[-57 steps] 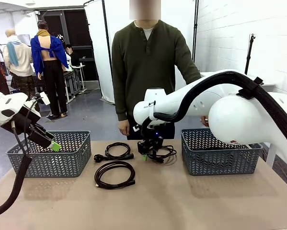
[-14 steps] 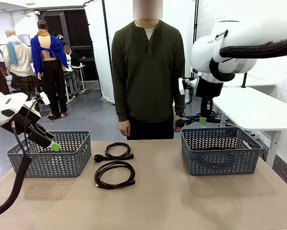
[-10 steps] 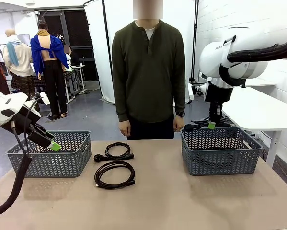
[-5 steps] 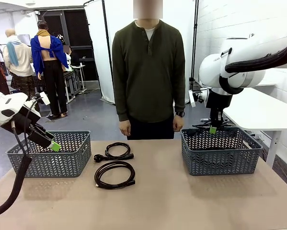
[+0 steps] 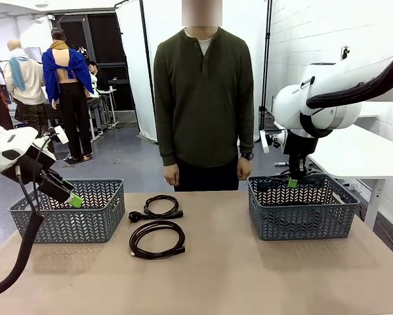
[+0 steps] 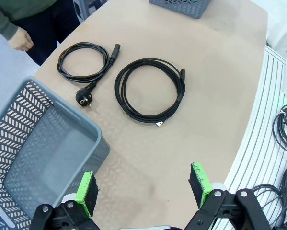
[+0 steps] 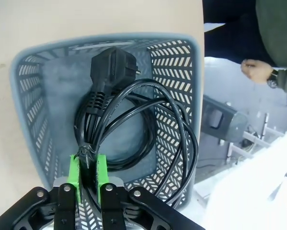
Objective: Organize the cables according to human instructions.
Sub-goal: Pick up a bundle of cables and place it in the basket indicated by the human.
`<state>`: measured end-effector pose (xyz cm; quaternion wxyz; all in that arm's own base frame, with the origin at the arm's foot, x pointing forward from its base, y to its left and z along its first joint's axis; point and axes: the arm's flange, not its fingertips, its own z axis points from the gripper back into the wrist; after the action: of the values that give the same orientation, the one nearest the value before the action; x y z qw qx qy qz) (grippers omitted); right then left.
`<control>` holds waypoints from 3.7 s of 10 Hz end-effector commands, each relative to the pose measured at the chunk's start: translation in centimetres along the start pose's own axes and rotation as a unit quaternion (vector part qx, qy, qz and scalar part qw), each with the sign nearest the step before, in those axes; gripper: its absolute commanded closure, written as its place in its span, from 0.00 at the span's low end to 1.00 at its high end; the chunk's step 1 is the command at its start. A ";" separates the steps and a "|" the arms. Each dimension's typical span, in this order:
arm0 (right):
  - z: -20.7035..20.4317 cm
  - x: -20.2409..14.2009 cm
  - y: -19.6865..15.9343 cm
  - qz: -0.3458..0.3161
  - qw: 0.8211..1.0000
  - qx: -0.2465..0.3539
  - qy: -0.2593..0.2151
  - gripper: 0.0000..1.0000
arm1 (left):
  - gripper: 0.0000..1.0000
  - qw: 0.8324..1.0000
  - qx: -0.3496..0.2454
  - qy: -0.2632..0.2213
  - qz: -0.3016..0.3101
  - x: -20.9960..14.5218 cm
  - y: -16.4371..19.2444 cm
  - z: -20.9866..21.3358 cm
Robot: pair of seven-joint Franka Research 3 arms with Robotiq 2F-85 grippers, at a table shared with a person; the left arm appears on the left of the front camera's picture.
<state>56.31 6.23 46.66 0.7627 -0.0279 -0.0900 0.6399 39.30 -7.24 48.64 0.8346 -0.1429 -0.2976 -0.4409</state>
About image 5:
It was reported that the white backdrop screen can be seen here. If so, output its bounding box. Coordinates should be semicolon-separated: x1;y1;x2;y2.
114;0;272;144

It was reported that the person's left hand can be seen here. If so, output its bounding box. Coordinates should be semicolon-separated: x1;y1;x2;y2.
237;159;254;181

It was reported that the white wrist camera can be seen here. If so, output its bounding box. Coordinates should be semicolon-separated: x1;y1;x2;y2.
55;126;70;146
260;129;285;154

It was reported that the seated person in background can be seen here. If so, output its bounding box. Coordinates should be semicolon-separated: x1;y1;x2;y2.
87;60;109;92

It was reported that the black right arm cable sleeve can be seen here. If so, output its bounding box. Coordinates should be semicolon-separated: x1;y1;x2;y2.
306;47;393;110

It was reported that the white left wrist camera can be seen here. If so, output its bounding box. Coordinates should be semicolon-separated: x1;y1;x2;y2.
55;126;70;146

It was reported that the small black power cable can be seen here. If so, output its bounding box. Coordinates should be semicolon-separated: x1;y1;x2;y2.
128;194;185;223

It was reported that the thin black camera cable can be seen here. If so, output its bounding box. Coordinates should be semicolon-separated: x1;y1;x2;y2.
31;133;58;214

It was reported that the black arm cable sleeve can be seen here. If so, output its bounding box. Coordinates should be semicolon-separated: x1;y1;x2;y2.
0;183;45;300
306;47;393;110

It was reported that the gray plastic lattice basket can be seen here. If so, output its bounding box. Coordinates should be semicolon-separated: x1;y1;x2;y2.
247;173;361;242
7;178;126;244

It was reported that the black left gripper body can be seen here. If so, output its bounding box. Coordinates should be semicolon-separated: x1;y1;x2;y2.
9;153;57;190

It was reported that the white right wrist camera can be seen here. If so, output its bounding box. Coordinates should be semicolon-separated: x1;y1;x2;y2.
260;129;285;154

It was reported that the mannequin with beige sweater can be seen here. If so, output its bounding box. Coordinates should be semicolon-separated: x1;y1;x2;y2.
4;38;49;135

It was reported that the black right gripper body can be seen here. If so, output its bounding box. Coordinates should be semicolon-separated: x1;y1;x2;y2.
282;130;319;159

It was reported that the white desk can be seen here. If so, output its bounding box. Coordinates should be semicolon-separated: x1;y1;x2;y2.
307;124;393;230

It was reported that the person's left forearm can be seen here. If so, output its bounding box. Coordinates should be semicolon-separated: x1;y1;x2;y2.
237;104;257;155

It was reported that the person's right hand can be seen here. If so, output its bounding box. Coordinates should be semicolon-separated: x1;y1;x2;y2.
163;163;180;188

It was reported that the black left arm cable sleeve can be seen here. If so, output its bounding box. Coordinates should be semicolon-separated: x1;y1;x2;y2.
0;183;45;300

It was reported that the mannequin with blue shirt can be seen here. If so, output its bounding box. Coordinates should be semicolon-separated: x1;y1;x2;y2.
41;28;95;163

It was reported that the large black cable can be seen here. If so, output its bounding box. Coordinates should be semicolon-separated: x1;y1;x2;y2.
257;167;328;192

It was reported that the medium black cable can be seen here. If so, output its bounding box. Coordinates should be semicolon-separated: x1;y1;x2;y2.
129;220;187;260

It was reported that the black light stand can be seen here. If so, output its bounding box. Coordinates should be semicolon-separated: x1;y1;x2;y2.
258;0;276;132

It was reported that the person in green henley sweater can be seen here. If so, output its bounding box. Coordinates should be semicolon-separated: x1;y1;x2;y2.
152;0;256;193

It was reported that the background work table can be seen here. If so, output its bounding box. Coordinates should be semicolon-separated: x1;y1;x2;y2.
86;87;120;137

